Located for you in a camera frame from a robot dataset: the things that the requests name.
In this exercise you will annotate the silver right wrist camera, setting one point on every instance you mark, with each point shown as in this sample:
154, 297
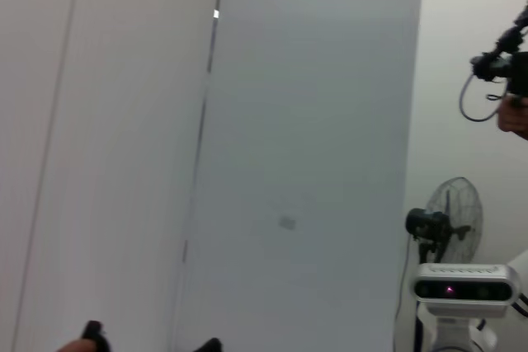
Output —
462, 288

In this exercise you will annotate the bystander hand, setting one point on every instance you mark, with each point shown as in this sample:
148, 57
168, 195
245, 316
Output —
513, 119

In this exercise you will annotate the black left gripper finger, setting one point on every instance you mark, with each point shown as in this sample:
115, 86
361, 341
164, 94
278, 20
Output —
95, 335
210, 345

